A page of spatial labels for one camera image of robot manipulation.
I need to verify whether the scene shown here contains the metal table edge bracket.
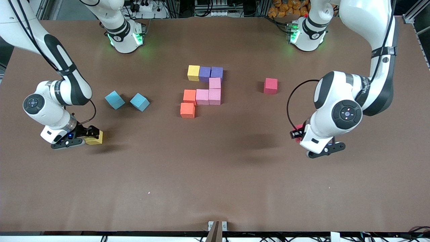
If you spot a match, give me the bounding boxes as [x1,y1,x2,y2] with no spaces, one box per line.
[208,221,228,232]

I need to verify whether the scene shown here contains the aluminium frame rail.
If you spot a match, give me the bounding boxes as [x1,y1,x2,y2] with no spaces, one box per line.
[34,0,49,21]
[401,5,430,25]

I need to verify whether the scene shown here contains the orange foam block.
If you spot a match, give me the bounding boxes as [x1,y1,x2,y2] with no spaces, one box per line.
[183,89,197,106]
[180,103,196,119]

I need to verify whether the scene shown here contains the yellow foam block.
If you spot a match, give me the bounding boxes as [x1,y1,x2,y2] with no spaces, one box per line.
[187,65,201,82]
[84,130,104,146]

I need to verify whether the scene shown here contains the blue foam block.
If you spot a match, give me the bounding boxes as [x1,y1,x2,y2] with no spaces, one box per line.
[104,90,126,110]
[130,93,151,112]

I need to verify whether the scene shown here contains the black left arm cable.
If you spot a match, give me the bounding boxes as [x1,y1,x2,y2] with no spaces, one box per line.
[287,0,395,130]

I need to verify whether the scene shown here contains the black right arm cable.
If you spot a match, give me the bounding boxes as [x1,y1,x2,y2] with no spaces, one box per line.
[8,0,97,125]

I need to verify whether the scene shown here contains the bag of orange items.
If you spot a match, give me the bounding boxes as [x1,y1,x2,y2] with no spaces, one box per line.
[268,0,311,18]

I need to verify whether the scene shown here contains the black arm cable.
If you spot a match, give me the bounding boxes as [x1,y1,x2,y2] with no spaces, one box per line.
[287,0,395,130]
[8,0,97,125]

